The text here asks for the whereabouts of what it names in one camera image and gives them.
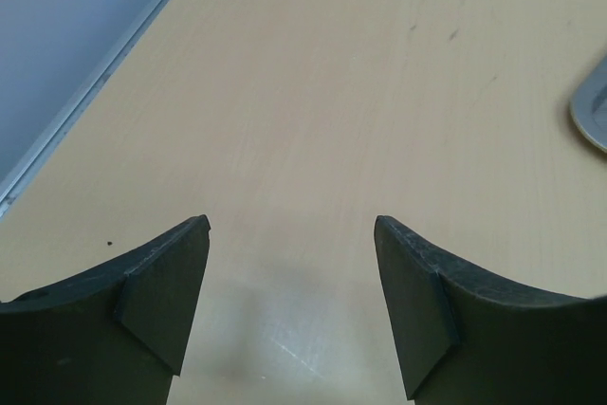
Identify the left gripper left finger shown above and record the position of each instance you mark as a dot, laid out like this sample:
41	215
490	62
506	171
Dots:
116	333

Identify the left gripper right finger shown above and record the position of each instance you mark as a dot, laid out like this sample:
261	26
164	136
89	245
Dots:
466	335

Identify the silver metal tray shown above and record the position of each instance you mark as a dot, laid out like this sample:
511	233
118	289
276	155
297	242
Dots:
588	106

